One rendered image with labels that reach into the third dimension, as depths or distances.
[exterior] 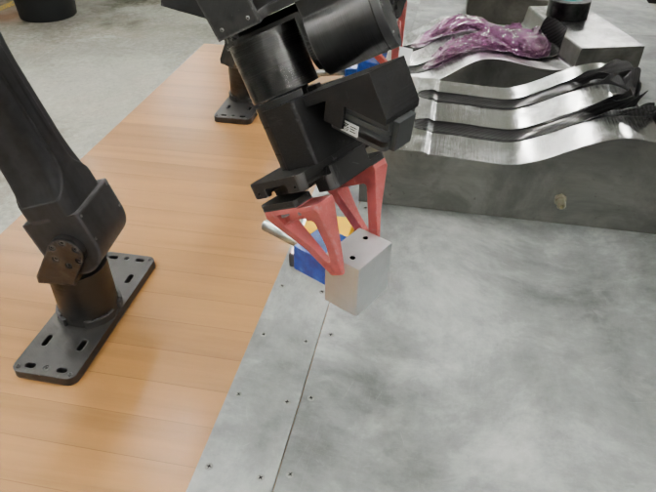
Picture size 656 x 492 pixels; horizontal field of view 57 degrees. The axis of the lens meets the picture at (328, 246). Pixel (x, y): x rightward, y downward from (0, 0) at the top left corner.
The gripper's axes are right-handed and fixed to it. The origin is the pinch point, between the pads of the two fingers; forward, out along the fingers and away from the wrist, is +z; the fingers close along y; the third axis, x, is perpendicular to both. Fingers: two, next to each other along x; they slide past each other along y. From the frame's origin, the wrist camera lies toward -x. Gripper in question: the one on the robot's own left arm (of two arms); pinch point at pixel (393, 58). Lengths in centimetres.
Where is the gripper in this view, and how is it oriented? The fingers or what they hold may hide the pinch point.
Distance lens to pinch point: 96.9
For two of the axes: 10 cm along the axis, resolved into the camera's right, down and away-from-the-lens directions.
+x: -9.1, 1.2, 4.0
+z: 3.6, 7.1, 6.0
